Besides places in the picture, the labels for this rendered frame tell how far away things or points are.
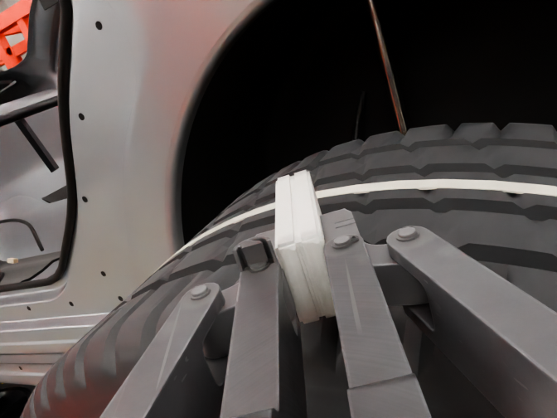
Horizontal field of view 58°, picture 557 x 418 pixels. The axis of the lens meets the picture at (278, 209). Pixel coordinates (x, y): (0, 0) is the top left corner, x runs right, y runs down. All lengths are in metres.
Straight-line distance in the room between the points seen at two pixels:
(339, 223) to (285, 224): 0.02
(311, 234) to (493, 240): 0.08
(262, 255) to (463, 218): 0.11
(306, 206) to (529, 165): 0.14
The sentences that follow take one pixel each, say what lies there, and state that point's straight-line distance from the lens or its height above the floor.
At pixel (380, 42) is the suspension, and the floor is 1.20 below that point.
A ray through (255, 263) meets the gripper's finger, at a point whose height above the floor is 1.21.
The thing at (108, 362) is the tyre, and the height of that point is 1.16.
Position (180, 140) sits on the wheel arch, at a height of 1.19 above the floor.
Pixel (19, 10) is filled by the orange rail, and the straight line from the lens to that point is 9.57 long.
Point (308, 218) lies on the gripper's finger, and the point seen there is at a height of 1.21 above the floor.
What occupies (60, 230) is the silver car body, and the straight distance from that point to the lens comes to 2.33.
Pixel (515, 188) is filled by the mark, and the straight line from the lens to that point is 0.26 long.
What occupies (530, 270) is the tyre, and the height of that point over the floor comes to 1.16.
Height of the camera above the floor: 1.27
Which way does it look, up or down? 18 degrees down
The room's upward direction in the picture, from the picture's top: 22 degrees counter-clockwise
